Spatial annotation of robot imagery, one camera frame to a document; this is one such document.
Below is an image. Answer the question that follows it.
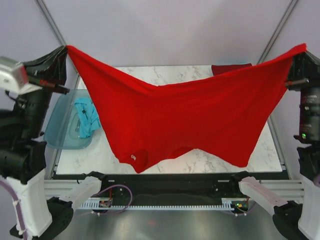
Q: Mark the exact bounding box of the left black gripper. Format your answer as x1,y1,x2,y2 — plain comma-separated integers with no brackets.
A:
18,43,73,135

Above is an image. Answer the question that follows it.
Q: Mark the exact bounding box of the bright red t shirt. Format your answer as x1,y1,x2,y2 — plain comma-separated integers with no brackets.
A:
67,43,307,173

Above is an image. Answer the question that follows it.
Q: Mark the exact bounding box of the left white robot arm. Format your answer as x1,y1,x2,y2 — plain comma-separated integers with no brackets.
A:
0,46,110,240

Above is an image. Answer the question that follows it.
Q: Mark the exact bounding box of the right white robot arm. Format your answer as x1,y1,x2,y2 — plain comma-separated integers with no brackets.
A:
229,50,320,240

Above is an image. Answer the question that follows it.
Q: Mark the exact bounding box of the teal t shirt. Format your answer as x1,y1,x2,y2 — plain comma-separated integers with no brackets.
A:
74,97,101,139

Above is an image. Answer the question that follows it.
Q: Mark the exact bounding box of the translucent blue plastic bin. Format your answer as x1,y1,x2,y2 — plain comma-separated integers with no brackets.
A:
44,89,93,150

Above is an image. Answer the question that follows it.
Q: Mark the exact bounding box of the folded dark red t shirt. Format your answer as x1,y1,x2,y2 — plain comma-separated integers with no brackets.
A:
211,63,252,76

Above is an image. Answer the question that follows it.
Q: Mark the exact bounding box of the right aluminium frame post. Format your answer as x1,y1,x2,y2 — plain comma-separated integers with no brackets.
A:
256,0,300,64

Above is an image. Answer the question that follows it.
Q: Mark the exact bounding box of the aluminium frame post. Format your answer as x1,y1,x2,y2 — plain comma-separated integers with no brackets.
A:
34,0,67,46
256,0,300,64

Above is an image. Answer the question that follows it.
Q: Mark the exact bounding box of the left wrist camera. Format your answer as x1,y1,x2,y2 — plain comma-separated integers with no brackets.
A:
0,56,42,95

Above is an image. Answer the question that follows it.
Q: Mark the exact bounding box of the left aluminium frame post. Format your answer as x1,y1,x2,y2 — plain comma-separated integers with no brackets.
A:
34,0,67,46

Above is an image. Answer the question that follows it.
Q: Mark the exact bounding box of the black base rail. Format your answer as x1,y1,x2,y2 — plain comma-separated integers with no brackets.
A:
51,171,291,207

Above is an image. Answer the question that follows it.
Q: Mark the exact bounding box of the white slotted cable duct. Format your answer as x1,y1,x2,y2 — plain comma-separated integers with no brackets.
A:
79,198,249,211

